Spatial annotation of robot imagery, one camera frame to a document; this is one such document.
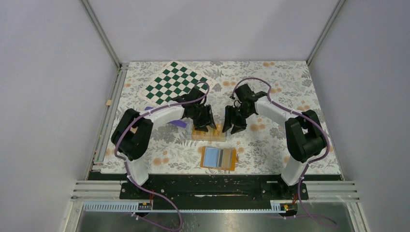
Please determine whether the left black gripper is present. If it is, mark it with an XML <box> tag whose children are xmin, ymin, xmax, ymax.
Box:
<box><xmin>191</xmin><ymin>105</ymin><xmax>216</xmax><ymax>132</ymax></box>

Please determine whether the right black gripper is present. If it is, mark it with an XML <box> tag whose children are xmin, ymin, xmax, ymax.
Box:
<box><xmin>222</xmin><ymin>105</ymin><xmax>253</xmax><ymax>135</ymax></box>

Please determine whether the clear plastic card box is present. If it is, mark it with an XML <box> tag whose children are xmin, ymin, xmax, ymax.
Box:
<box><xmin>185</xmin><ymin>118</ymin><xmax>228</xmax><ymax>142</ymax></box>

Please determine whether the orange card holder wallet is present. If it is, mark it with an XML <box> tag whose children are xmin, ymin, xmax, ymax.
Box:
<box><xmin>200</xmin><ymin>146</ymin><xmax>236</xmax><ymax>171</ymax></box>

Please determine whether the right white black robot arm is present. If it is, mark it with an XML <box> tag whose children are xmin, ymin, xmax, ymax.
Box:
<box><xmin>222</xmin><ymin>84</ymin><xmax>329</xmax><ymax>199</ymax></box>

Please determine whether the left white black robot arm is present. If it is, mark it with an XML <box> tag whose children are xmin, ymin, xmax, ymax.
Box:
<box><xmin>111</xmin><ymin>87</ymin><xmax>216</xmax><ymax>199</ymax></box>

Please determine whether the purple marker pen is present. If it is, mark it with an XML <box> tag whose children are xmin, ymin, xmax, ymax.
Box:
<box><xmin>145</xmin><ymin>106</ymin><xmax>187</xmax><ymax>128</ymax></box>

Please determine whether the floral table cloth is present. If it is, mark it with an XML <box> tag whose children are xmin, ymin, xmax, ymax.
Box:
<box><xmin>113</xmin><ymin>61</ymin><xmax>326</xmax><ymax>174</ymax></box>

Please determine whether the green white chessboard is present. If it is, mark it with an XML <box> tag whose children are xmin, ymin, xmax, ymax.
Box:
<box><xmin>137</xmin><ymin>61</ymin><xmax>217</xmax><ymax>105</ymax></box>

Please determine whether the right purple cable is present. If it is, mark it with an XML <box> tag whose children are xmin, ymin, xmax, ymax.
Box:
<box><xmin>230</xmin><ymin>77</ymin><xmax>339</xmax><ymax>229</ymax></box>

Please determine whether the purple cable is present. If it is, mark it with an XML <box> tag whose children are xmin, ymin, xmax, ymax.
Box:
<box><xmin>114</xmin><ymin>81</ymin><xmax>210</xmax><ymax>231</ymax></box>
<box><xmin>230</xmin><ymin>77</ymin><xmax>339</xmax><ymax>229</ymax></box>

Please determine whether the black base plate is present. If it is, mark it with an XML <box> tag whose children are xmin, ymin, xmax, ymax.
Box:
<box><xmin>88</xmin><ymin>172</ymin><xmax>343</xmax><ymax>210</ymax></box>

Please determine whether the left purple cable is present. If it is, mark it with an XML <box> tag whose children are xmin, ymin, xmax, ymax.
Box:
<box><xmin>114</xmin><ymin>81</ymin><xmax>210</xmax><ymax>231</ymax></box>

